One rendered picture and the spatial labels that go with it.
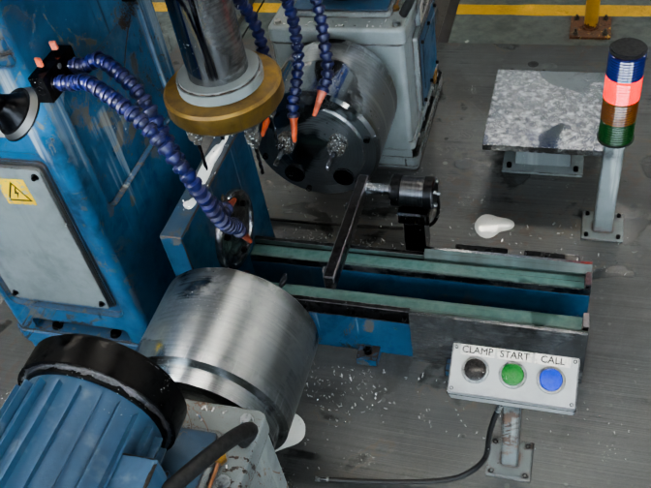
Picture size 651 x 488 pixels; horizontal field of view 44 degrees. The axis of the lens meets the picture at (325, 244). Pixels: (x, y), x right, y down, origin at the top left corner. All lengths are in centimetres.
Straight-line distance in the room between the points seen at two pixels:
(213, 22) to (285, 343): 45
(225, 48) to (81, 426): 57
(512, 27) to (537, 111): 205
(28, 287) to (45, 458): 71
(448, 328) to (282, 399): 37
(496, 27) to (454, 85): 177
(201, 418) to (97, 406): 21
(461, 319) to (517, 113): 58
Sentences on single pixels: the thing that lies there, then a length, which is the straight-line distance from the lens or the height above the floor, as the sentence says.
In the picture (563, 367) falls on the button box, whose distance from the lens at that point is 113.
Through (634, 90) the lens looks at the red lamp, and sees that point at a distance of 145.
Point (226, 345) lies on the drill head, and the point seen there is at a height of 115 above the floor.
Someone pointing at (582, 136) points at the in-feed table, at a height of 92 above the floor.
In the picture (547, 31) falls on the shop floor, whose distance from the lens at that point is 378.
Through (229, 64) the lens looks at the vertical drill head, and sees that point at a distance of 116.
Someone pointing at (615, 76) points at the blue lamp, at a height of 118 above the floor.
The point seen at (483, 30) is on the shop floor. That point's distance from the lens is 380.
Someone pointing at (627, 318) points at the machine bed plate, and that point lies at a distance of 154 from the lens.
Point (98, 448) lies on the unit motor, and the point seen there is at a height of 134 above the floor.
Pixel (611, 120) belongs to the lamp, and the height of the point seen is 109.
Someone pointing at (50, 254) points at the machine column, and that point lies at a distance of 139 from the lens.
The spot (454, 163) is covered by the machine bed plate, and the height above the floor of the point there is 80.
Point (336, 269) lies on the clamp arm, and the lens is 131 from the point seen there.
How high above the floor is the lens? 199
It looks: 45 degrees down
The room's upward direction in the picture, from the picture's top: 12 degrees counter-clockwise
